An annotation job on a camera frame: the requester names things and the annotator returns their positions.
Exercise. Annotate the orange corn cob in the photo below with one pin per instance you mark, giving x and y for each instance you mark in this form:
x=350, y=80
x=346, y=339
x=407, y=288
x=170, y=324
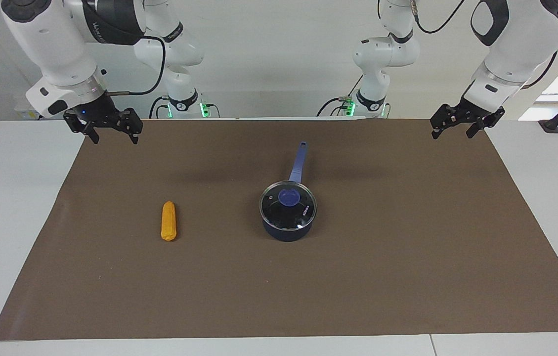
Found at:
x=168, y=221

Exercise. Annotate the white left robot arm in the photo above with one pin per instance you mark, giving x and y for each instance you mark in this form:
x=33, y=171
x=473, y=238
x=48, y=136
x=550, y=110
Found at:
x=521, y=44

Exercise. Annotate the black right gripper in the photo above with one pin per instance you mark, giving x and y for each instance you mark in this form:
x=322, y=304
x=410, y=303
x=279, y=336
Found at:
x=101, y=111

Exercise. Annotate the glass lid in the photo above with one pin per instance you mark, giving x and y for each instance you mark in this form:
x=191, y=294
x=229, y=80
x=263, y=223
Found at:
x=288, y=205

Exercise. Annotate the white wall socket box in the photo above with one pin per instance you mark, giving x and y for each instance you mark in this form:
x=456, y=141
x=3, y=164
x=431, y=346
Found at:
x=25, y=111

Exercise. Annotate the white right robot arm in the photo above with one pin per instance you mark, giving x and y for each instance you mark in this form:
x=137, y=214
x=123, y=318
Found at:
x=46, y=44

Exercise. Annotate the brown table mat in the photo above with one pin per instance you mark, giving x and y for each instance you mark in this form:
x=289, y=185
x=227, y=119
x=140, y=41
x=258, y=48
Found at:
x=308, y=287

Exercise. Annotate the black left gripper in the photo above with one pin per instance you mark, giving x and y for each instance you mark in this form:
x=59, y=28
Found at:
x=464, y=114

